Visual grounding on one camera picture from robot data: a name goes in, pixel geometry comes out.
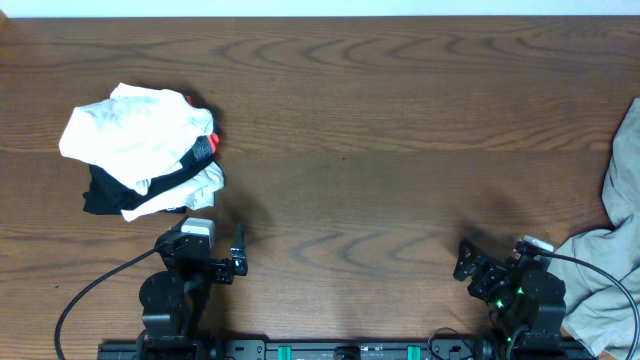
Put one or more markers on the black garment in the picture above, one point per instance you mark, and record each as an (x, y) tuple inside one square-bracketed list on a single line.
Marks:
[(107, 196)]

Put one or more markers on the red garment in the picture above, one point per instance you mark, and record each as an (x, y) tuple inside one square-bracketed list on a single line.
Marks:
[(212, 139)]

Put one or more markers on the khaki grey shorts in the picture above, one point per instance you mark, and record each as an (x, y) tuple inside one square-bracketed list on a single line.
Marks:
[(598, 314)]

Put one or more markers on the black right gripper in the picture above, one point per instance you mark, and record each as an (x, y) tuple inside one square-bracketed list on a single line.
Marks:
[(493, 272)]

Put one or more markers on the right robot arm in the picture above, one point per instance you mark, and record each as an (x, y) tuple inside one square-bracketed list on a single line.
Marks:
[(526, 301)]

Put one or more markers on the white garment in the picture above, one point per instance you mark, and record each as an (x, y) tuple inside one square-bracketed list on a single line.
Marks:
[(196, 193), (135, 135)]

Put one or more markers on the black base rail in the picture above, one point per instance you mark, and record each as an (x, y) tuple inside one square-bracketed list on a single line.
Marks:
[(439, 348)]

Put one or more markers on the white top garment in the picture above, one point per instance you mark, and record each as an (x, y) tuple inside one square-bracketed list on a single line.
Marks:
[(135, 135)]

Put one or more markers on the white bottom garment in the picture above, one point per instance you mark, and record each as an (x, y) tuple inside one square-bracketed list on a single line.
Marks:
[(196, 193)]

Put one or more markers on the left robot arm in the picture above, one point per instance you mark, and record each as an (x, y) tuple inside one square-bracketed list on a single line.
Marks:
[(175, 299)]

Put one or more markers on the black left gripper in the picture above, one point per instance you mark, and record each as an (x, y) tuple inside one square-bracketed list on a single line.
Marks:
[(232, 267)]

